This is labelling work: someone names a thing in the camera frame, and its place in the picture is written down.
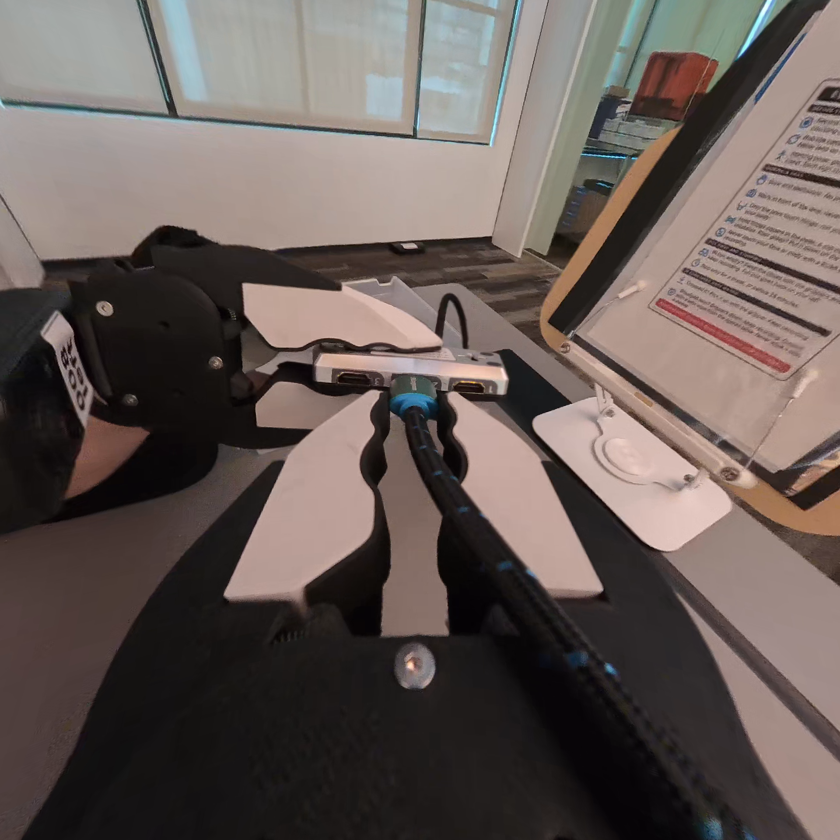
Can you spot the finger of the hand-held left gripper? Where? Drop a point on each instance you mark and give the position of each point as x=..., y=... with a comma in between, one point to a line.
x=328, y=315
x=289, y=410

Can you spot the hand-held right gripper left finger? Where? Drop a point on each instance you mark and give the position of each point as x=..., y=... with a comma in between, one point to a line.
x=308, y=525

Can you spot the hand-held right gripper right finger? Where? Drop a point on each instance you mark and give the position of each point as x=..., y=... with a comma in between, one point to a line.
x=525, y=518

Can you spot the silver hdmi hub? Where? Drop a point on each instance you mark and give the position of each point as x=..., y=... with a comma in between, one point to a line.
x=446, y=361

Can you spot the person's left hand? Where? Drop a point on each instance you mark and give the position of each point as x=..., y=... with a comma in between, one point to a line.
x=111, y=453

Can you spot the small black floor item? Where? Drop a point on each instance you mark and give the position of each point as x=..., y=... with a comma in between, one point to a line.
x=407, y=248

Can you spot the white sign stand base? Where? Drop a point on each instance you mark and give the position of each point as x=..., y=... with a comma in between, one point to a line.
x=656, y=512

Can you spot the frosted glass window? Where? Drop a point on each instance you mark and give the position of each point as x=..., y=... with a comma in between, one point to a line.
x=295, y=59

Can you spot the black framed instruction sign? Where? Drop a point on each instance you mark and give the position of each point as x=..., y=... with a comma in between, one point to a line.
x=722, y=262

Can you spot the metal shelf rack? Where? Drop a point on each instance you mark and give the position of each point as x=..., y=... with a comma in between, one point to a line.
x=610, y=131

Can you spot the red box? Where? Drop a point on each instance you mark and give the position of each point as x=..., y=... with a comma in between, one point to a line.
x=676, y=85

